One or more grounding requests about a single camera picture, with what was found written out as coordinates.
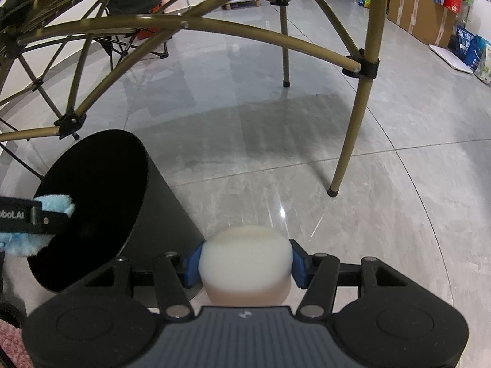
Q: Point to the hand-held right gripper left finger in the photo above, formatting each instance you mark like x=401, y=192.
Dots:
x=191, y=266

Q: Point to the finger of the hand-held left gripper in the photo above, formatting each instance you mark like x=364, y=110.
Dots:
x=44, y=222

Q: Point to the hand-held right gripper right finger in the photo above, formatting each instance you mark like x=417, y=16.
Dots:
x=301, y=272

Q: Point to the blue plush toy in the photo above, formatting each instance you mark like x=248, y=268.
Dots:
x=57, y=203

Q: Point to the white foam cylinder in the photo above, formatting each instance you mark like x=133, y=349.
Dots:
x=245, y=260

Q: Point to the black trash bin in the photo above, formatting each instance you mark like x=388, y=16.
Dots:
x=96, y=168

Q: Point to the pink rug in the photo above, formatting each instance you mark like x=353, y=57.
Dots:
x=11, y=345

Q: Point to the tan folding table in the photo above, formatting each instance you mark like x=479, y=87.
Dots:
x=355, y=122

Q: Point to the white floor board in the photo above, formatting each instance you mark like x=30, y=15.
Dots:
x=448, y=55

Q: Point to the white and green bag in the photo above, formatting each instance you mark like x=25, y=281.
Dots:
x=487, y=65

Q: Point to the large cardboard box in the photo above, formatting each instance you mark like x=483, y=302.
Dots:
x=422, y=15

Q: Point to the blue pet food bag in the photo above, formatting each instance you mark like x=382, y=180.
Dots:
x=466, y=40

